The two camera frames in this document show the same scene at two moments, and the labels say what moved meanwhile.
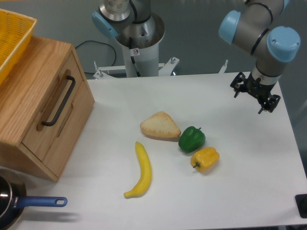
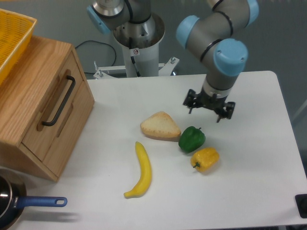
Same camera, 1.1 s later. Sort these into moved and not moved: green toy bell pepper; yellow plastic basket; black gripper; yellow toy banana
Moved: black gripper
Not moved: yellow toy banana; yellow plastic basket; green toy bell pepper
